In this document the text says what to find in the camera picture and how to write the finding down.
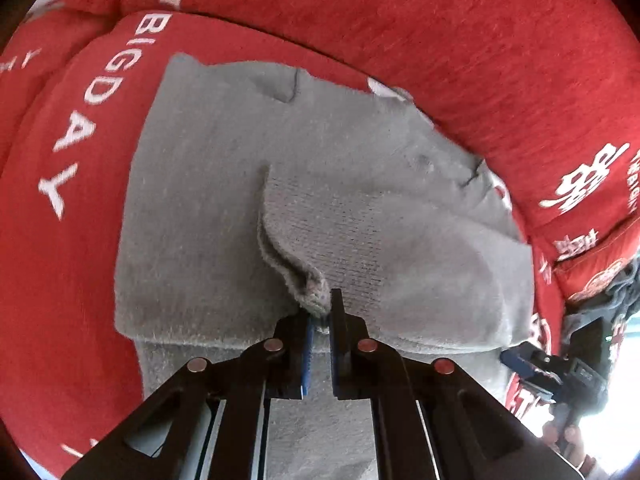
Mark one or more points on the red sofa cover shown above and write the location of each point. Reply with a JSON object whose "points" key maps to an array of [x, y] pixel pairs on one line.
{"points": [[547, 91]]}

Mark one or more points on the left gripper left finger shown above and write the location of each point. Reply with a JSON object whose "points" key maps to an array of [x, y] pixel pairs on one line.
{"points": [[209, 420]]}

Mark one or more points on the pile of clothes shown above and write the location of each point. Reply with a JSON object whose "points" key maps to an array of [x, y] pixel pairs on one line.
{"points": [[618, 302]]}

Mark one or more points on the grey knit sweater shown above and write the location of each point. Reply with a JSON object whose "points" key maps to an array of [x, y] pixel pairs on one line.
{"points": [[256, 189]]}

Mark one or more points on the person's right hand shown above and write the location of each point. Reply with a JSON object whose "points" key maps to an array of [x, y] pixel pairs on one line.
{"points": [[575, 452]]}

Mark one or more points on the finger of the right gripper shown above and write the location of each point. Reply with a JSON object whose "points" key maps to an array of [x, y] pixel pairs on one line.
{"points": [[522, 361]]}

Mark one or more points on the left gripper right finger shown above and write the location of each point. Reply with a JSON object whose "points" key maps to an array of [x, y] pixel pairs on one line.
{"points": [[432, 420]]}

